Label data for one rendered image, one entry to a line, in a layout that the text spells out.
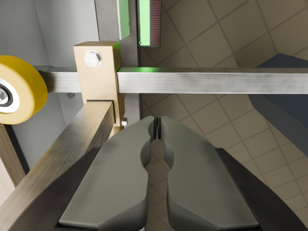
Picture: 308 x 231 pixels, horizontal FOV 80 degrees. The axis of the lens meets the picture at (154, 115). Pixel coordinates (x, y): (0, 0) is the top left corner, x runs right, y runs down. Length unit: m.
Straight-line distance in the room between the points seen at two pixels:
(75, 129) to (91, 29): 0.34
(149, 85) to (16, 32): 0.31
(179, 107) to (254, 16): 0.64
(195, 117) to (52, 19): 1.00
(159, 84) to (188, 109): 0.99
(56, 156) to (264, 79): 0.26
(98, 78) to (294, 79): 0.26
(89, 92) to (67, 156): 0.12
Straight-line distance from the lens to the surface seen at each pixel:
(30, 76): 0.27
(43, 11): 0.55
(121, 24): 0.32
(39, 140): 0.52
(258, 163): 1.68
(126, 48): 0.41
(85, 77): 0.26
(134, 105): 0.45
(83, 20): 0.51
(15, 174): 0.38
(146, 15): 0.40
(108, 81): 0.26
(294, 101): 0.91
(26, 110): 0.27
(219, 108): 1.29
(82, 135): 0.20
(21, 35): 0.50
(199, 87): 0.27
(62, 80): 0.29
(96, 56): 0.24
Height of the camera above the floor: 1.10
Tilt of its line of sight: 62 degrees down
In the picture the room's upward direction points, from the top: 178 degrees counter-clockwise
